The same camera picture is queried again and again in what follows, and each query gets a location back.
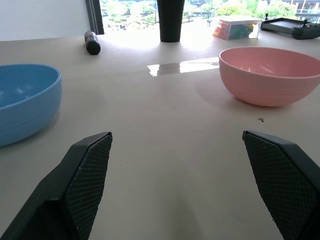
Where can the blue plastic bowl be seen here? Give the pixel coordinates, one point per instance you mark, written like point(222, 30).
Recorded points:
point(25, 105)

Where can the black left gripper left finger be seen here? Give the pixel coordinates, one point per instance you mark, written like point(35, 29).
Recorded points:
point(75, 185)

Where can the black marker pen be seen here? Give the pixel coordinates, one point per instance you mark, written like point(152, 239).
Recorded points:
point(92, 43)

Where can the pink plastic bowl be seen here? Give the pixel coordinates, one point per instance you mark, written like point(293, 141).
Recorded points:
point(265, 75)

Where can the black dotted window frame strip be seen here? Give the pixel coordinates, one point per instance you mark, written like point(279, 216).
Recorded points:
point(94, 16)

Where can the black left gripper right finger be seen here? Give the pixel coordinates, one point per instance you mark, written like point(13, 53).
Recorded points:
point(282, 180)

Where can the dark grey remote controller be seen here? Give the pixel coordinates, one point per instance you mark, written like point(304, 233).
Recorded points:
point(292, 27)

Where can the clear box of colourful blocks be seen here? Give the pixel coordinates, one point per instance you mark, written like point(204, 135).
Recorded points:
point(235, 29)

